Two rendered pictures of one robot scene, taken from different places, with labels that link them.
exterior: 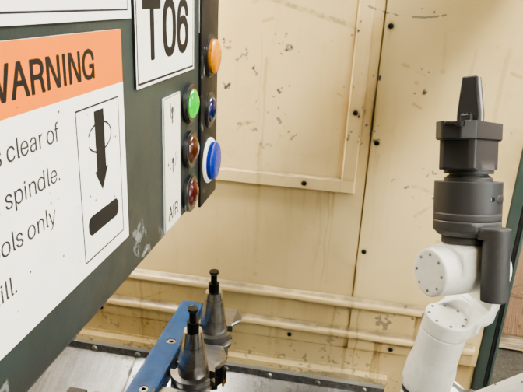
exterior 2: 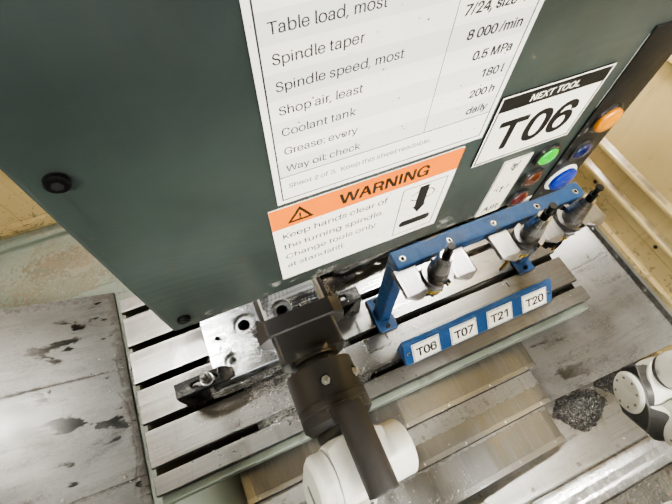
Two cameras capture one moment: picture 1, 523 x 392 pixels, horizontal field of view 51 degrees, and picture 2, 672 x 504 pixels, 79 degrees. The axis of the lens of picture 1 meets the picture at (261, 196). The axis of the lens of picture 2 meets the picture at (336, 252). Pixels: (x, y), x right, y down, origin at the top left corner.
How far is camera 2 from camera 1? 23 cm
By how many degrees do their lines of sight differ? 56
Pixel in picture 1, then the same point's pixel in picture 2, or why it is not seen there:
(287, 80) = not seen: outside the picture
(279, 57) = not seen: outside the picture
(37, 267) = (358, 239)
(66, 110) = (397, 191)
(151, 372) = (506, 217)
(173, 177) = (497, 194)
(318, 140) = not seen: outside the picture
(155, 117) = (490, 172)
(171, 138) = (506, 177)
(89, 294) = (392, 243)
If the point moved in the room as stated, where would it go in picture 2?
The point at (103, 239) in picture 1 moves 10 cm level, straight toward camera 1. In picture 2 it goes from (409, 227) to (342, 303)
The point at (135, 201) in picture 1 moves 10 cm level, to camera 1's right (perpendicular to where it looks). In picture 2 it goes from (448, 209) to (525, 291)
